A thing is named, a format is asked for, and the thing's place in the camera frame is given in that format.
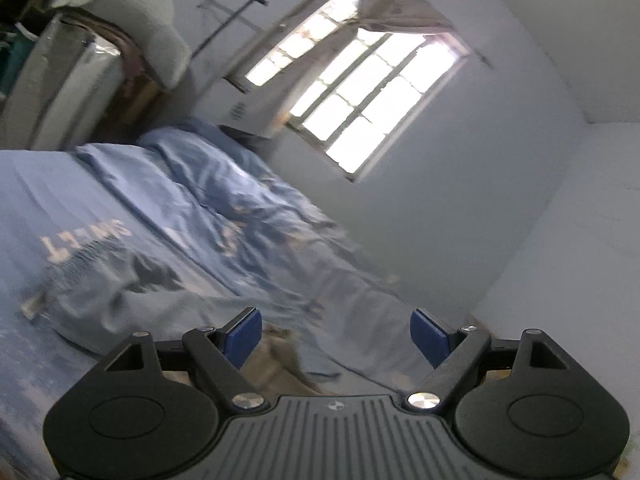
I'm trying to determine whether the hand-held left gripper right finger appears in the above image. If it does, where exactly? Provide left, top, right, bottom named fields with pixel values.
left=405, top=308, right=566, bottom=414

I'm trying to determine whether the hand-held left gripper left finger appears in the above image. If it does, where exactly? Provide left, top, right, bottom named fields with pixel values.
left=99, top=307, right=267, bottom=414

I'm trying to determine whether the beige garment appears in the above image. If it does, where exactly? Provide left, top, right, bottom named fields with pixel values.
left=160, top=322, right=391, bottom=396

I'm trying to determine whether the printed blue duvet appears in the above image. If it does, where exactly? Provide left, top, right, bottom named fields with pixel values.
left=75, top=117, right=436, bottom=396

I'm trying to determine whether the cardboard box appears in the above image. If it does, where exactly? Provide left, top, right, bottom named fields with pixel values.
left=120, top=75, right=161, bottom=126

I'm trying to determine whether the pink cloth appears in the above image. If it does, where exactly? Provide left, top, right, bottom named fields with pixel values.
left=117, top=35, right=151, bottom=81

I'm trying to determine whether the white printed curtain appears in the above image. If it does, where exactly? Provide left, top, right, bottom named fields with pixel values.
left=195, top=0, right=453, bottom=138

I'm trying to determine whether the teal bag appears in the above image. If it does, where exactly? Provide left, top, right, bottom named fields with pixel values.
left=0, top=35, right=28, bottom=96

